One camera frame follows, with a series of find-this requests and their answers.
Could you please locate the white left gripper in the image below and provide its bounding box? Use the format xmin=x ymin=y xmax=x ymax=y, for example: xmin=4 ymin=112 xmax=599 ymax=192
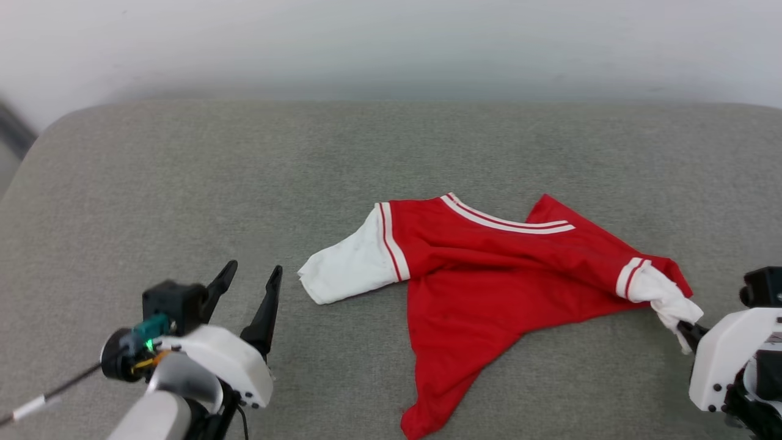
xmin=159 ymin=260 xmax=283 ymax=409

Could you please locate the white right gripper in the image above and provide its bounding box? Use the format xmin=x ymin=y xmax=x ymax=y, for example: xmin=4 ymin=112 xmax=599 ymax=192
xmin=677 ymin=307 xmax=782 ymax=414

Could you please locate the red and white jersey garment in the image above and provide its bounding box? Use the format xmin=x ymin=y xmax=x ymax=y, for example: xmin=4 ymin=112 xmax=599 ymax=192
xmin=298 ymin=192 xmax=704 ymax=440

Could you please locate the grey fabric sofa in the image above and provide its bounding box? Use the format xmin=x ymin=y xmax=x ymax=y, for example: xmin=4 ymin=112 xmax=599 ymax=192
xmin=0 ymin=100 xmax=782 ymax=440

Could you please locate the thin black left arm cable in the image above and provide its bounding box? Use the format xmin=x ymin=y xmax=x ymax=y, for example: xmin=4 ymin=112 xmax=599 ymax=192
xmin=0 ymin=361 xmax=104 ymax=428

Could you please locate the grey wall trim strip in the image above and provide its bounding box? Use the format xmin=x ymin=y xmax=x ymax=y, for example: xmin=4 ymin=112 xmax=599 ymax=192
xmin=0 ymin=101 xmax=37 ymax=161

